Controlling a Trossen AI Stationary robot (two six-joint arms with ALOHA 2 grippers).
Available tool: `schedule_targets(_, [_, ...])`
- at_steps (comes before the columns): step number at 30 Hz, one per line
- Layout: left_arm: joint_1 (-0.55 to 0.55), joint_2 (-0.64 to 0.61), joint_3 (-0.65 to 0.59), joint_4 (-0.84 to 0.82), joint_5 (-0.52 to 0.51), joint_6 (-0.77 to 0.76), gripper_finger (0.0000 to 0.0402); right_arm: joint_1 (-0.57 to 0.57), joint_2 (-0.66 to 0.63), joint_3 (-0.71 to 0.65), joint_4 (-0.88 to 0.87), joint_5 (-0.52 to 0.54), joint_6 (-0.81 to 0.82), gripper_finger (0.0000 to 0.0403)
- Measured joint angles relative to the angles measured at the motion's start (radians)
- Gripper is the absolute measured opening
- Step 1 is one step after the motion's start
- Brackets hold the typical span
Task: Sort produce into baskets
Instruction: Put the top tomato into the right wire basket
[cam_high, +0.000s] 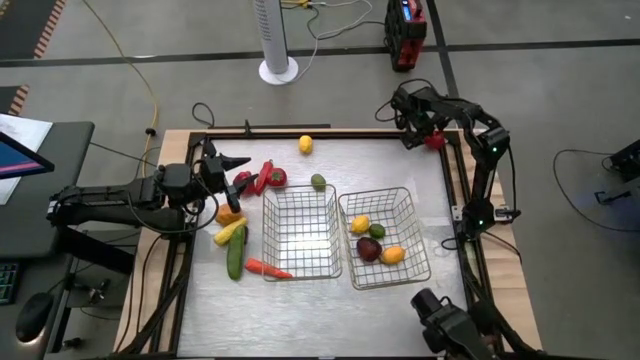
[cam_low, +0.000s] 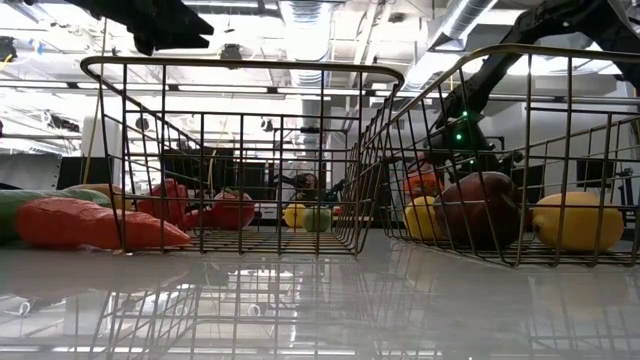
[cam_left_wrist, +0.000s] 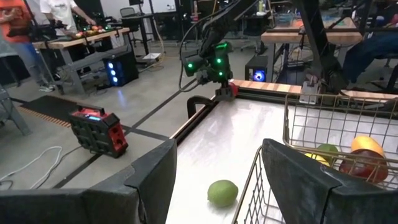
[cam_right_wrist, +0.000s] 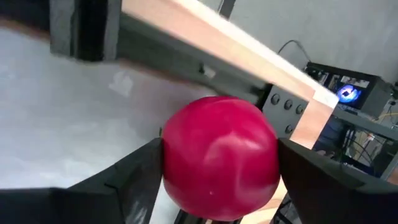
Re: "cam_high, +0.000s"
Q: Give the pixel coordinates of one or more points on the green toy lime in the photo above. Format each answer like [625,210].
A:
[377,230]

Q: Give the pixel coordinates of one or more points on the black computer mouse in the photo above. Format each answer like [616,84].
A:
[34,316]

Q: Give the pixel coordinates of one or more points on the yellow toy corn cob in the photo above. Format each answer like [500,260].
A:
[229,232]

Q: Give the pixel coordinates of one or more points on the black keyboard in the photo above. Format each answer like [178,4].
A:
[7,282]

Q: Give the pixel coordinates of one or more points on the white tower fan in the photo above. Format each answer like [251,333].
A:
[274,40]

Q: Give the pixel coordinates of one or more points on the yellow-orange toy mango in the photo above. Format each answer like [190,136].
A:
[393,255]

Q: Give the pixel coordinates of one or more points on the red toy bell pepper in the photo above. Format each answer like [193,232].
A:
[243,180]

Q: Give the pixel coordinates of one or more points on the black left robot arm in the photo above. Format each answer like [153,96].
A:
[110,202]

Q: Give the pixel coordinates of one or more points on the black equipment box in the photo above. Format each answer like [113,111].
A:
[625,160]

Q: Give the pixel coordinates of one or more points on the red toy apple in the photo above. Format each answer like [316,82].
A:
[436,141]

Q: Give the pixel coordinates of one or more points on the wooden table board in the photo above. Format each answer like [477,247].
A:
[172,145]

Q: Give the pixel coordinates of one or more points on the black desk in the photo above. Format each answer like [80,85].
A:
[50,230]

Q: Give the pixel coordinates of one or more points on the green toy cucumber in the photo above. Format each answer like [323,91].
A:
[236,252]

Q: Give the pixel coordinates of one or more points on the red toy chili pepper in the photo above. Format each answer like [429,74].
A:
[263,177]

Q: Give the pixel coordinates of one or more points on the yellow toy lemon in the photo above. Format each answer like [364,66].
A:
[360,224]
[305,144]

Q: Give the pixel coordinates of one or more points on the hazard striped floor mat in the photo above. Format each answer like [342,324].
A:
[30,25]
[15,100]

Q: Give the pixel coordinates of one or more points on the black camera on mount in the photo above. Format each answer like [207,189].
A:
[450,325]

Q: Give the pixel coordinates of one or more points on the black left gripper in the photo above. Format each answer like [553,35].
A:
[216,175]

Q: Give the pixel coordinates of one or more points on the red and black battery box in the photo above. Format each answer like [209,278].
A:
[405,35]

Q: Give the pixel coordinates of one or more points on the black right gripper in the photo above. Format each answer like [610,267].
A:
[422,119]

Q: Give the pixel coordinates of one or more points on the orange-red toy carrot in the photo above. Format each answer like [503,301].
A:
[267,269]

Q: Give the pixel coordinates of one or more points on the computer monitor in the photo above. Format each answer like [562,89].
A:
[20,160]

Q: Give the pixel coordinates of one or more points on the black clamp knob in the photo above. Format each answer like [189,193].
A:
[150,131]

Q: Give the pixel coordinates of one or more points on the black aluminium table frame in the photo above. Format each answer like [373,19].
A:
[195,150]

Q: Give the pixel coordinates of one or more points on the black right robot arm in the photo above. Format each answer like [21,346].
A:
[485,165]

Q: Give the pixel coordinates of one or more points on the orange toy bell pepper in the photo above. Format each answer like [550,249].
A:
[227,215]

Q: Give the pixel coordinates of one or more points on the green toy avocado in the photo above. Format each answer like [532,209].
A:
[318,182]

